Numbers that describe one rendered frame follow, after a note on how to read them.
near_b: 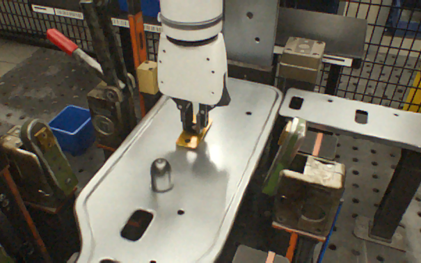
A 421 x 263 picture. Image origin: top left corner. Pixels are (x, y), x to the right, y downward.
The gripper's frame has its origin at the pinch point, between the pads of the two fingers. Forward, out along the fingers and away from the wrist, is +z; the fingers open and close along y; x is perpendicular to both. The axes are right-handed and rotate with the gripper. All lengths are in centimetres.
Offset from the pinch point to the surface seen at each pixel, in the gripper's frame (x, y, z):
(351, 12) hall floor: 330, 22, 104
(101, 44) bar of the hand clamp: -1.9, -14.5, -11.8
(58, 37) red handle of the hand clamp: -0.7, -24.1, -10.7
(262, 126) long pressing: 6.0, 10.4, 3.3
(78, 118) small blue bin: 21, -46, 28
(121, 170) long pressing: -12.5, -7.2, 3.2
